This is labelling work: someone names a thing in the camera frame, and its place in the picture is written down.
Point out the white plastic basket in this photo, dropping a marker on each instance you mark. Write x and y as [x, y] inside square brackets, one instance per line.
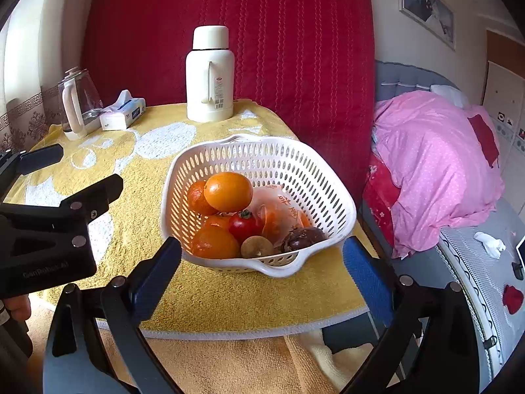
[293, 186]

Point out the rough orange mandarin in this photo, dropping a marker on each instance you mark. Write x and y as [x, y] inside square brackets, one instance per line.
[219, 220]

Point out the large rough mandarin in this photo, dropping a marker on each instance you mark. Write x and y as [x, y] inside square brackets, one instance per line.
[214, 243]

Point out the yellow cartoon towel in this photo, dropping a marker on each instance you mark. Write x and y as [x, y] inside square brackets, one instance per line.
[159, 157]

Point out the dark brown mangosteen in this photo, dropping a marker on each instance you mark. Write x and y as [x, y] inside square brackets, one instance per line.
[300, 238]

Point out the left hand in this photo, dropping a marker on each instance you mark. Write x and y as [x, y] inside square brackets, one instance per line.
[19, 307]

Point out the small round tangerine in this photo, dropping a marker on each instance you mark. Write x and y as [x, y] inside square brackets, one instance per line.
[196, 200]

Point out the brown round longan fruit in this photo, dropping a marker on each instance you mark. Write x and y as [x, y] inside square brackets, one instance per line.
[256, 247]

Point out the smooth orange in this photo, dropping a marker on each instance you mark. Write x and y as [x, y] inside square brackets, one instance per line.
[228, 192]

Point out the grey bed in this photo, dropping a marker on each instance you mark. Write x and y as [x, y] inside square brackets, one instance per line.
[485, 260]

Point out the tissue pack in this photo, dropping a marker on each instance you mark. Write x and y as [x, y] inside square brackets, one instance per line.
[122, 113]

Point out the red quilted headboard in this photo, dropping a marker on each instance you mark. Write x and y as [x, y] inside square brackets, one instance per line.
[310, 61]

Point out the pink duvet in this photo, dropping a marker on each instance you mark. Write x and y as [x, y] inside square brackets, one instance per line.
[445, 162]

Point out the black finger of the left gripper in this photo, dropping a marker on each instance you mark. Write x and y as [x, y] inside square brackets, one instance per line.
[85, 206]

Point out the orange plastic bag of fruit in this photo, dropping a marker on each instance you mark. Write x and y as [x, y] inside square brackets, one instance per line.
[280, 214]

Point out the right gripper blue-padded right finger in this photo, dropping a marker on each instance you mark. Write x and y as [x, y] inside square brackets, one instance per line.
[429, 344]

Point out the cream thermos flask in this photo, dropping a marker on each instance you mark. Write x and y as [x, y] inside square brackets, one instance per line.
[210, 67]

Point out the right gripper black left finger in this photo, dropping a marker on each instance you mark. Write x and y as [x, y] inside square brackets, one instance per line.
[75, 358]

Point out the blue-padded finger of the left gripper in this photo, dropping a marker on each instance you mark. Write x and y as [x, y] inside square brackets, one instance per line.
[15, 164]

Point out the patterned beige curtain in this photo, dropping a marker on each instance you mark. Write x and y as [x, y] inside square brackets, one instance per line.
[31, 68]

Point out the large red tomato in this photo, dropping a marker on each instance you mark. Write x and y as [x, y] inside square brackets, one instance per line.
[245, 224]

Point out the framed wall picture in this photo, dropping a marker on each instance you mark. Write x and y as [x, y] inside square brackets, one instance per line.
[434, 15]

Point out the glass electric kettle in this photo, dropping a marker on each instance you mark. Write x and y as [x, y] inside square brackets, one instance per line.
[80, 103]

